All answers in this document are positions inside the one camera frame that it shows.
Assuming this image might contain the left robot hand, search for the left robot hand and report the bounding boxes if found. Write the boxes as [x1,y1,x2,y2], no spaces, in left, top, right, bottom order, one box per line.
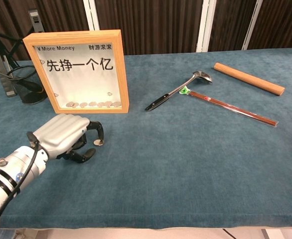
[32,114,106,164]

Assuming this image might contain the black mesh pen cup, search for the black mesh pen cup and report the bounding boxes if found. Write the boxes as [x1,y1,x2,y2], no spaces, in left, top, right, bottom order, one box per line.
[6,65,48,105]

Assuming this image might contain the blue table cloth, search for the blue table cloth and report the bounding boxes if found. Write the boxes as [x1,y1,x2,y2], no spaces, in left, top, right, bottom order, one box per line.
[0,47,292,230]

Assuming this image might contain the packaged red chopsticks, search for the packaged red chopsticks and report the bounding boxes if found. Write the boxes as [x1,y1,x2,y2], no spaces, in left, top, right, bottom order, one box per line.
[178,86,279,128]

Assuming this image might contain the long wooden block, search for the long wooden block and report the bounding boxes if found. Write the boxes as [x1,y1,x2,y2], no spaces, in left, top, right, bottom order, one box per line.
[213,62,286,97]

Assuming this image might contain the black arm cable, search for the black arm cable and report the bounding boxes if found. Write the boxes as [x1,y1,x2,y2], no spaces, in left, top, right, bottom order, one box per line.
[0,131,41,225]

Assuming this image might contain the wooden frame coin bank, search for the wooden frame coin bank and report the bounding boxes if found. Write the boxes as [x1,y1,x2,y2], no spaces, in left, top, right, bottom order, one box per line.
[22,29,131,115]

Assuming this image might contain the steel ladle with black handle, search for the steel ladle with black handle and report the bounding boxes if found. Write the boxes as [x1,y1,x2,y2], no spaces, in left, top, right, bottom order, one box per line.
[145,71,213,112]

